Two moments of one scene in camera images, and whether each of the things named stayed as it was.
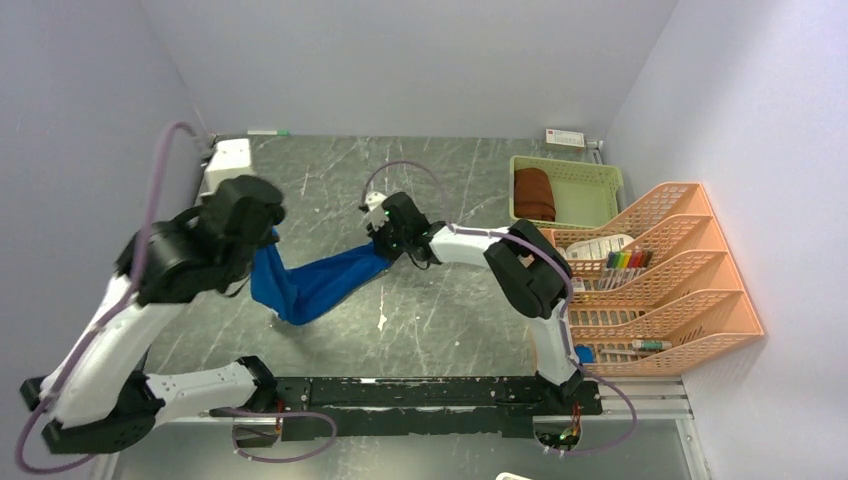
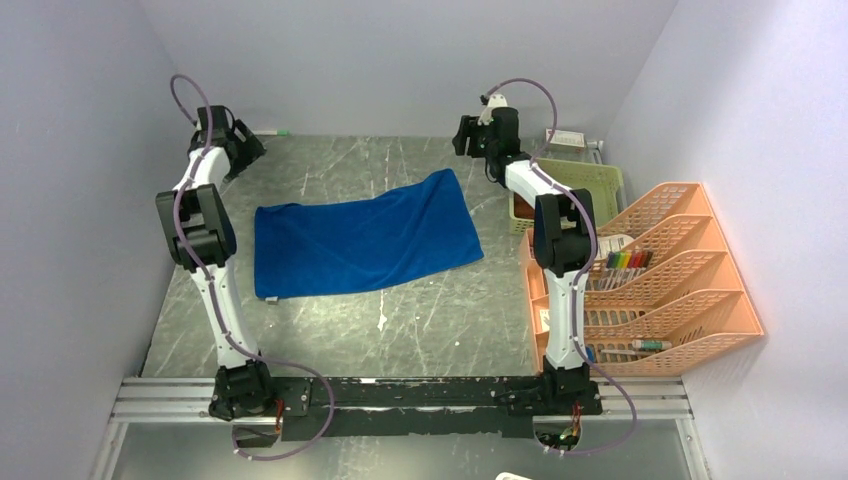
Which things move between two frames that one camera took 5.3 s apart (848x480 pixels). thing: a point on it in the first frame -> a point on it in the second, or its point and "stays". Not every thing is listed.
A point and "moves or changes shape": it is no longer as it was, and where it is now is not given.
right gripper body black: x=392 y=242 -> x=481 y=145
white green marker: x=268 y=132 stays
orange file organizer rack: x=657 y=293 stays
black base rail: x=480 y=406 stays
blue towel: x=295 y=296 moves or changes shape
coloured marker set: x=632 y=259 stays
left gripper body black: x=245 y=265 -> x=231 y=136
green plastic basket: x=585 y=196 stays
